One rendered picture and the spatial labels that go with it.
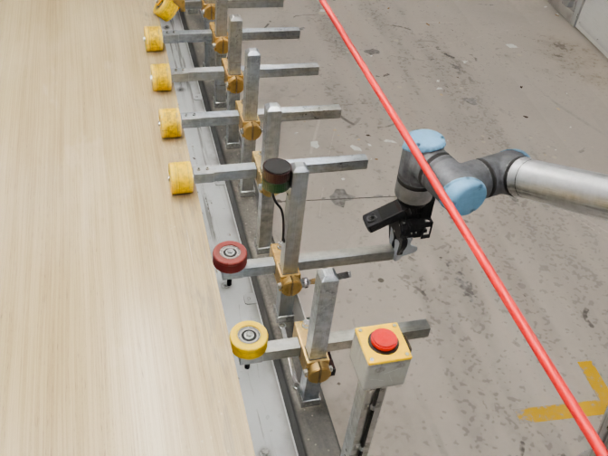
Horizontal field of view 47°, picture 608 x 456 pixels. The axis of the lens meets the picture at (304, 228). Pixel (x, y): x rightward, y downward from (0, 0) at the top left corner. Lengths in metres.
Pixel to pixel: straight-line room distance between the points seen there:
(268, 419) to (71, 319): 0.51
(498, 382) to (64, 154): 1.70
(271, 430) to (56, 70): 1.31
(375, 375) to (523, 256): 2.20
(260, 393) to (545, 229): 2.01
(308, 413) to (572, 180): 0.75
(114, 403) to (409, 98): 3.06
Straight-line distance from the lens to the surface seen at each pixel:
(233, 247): 1.64
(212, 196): 2.22
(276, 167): 1.43
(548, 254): 3.27
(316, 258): 1.69
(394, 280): 2.91
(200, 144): 2.45
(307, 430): 1.58
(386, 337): 1.06
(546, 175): 1.47
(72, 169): 1.90
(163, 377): 1.40
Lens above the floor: 2.03
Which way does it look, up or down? 42 degrees down
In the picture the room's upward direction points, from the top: 7 degrees clockwise
